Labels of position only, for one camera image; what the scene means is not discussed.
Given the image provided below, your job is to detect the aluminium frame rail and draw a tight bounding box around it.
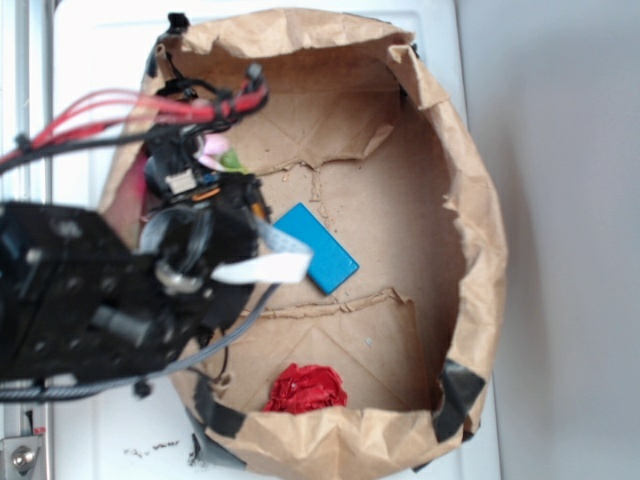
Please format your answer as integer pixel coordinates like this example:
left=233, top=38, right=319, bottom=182
left=1, top=1, right=56, bottom=479

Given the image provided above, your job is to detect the pink plush bunny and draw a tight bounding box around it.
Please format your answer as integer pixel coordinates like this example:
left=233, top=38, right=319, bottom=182
left=198, top=133, right=230, bottom=170

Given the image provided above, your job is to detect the brown paper bag bin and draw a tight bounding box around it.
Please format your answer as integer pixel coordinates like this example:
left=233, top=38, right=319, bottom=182
left=97, top=7, right=510, bottom=480

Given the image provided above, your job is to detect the red crumpled paper ball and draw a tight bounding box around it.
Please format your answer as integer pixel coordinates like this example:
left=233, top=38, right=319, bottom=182
left=262, top=363, right=348, bottom=414

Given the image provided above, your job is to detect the silver corner bracket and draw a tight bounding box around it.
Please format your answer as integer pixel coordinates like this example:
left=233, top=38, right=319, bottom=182
left=1, top=435, right=42, bottom=480

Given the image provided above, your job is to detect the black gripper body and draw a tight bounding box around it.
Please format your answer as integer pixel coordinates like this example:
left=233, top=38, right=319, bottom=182
left=142, top=125, right=271, bottom=235

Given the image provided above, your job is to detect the green plush toy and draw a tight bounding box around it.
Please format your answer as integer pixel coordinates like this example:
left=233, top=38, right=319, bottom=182
left=218, top=148, right=249, bottom=175

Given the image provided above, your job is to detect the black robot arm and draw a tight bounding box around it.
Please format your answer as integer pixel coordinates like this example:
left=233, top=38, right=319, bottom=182
left=1, top=129, right=269, bottom=383

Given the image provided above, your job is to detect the white flat ribbon cable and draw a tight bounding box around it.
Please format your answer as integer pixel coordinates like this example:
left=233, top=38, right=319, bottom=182
left=209, top=219, right=315, bottom=286

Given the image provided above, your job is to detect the blue rectangular block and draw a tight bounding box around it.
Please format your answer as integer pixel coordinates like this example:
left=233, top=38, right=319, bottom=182
left=274, top=203, right=360, bottom=295

